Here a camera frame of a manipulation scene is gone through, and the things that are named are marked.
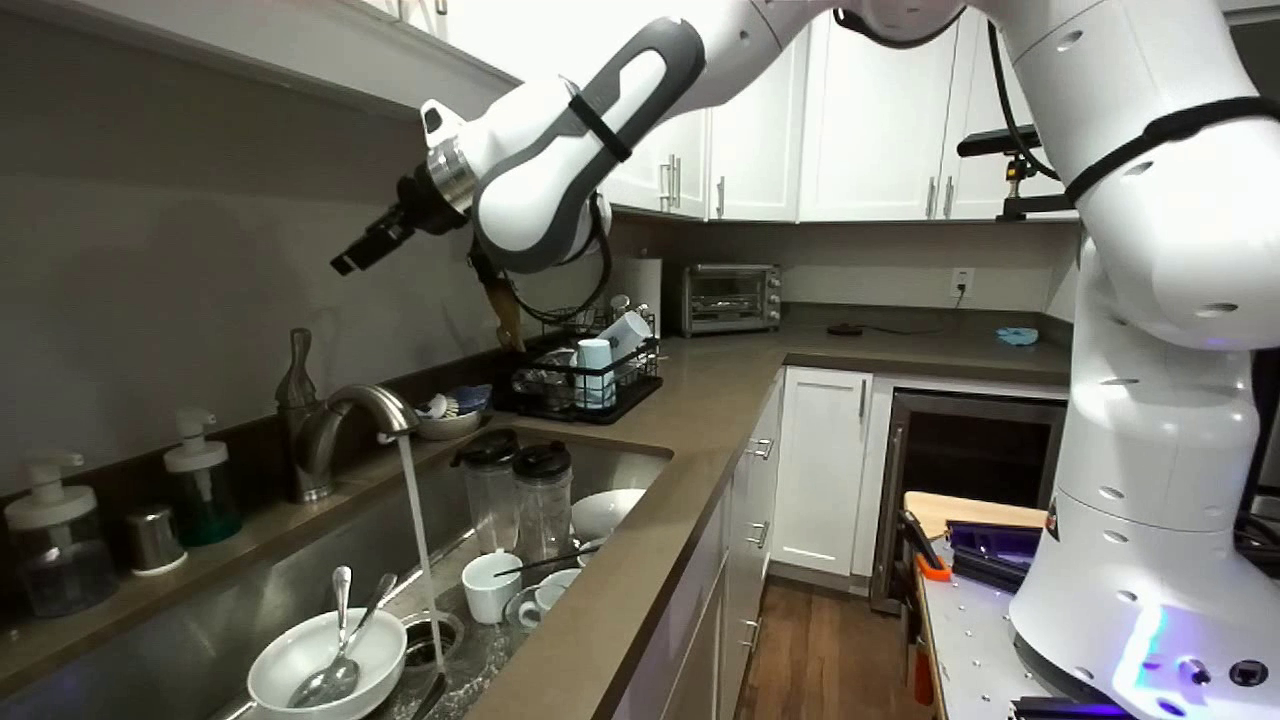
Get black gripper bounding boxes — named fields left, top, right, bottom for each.
left=329, top=166, right=477, bottom=280

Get metal faucet handle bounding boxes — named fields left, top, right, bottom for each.
left=273, top=326, right=326, bottom=450

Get curved metal faucet spout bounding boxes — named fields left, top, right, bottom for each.
left=292, top=381, right=419, bottom=510

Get brown wooden cutting board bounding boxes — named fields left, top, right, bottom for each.
left=484, top=284, right=534, bottom=356

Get small white sponge dish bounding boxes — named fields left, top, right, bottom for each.
left=414, top=392, right=484, bottom=446

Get black dish rack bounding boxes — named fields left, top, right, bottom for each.
left=497, top=309, right=669, bottom=429

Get white bottle blue label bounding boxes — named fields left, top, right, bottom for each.
left=573, top=336, right=626, bottom=415

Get clear shaker bottle black lid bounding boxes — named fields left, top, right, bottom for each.
left=508, top=440, right=582, bottom=563
left=451, top=429, right=530, bottom=552

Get green soap pump bottle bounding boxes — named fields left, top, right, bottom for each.
left=159, top=408, right=250, bottom=552

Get white plate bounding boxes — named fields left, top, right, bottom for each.
left=570, top=484, right=653, bottom=545

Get silver toaster oven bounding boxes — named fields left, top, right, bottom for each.
left=676, top=260, right=787, bottom=339

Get white mug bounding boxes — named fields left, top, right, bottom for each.
left=457, top=548, right=530, bottom=630

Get dark utensil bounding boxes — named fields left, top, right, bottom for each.
left=493, top=548, right=596, bottom=589

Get small metal cup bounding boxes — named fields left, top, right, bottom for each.
left=128, top=505, right=191, bottom=581

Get stainless steel sink basin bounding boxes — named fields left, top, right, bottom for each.
left=0, top=433, right=676, bottom=720

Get small white bowl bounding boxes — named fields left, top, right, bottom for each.
left=513, top=563, right=588, bottom=636

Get large white bowl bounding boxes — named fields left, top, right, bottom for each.
left=244, top=608, right=414, bottom=720

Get large metal spoon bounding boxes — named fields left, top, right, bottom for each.
left=289, top=571, right=406, bottom=714

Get clear soap pump bottle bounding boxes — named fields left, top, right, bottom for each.
left=0, top=450, right=122, bottom=624

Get white counter drawer fronts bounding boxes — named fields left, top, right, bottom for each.
left=612, top=378, right=787, bottom=720

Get white lower cabinet door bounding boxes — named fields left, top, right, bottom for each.
left=772, top=364, right=880, bottom=581

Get white upper cabinets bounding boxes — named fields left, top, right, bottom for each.
left=585, top=7, right=1093, bottom=223

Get orange black clamp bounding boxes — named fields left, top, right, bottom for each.
left=904, top=511, right=960, bottom=589

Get purple black tool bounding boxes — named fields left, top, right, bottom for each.
left=944, top=515, right=1053, bottom=594

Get white wall shelf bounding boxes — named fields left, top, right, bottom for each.
left=0, top=0, right=524, bottom=138

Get black camera on tripod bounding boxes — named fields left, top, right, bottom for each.
left=952, top=121, right=1071, bottom=223

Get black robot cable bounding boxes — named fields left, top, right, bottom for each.
left=463, top=15, right=1071, bottom=333

